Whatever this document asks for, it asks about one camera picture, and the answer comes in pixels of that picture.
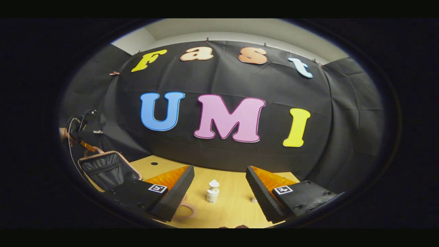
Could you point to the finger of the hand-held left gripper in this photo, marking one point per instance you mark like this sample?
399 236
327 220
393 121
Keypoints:
88 146

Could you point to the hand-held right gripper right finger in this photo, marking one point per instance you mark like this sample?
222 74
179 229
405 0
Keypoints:
262 195

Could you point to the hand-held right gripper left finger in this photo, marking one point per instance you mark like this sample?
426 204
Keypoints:
173 195

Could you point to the pink suitcase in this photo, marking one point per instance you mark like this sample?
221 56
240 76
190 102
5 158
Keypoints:
106 171

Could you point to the white pump bottle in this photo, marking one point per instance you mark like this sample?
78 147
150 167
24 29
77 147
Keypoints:
212 193

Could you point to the black backdrop cloth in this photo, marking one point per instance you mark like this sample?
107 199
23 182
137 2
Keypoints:
274 85

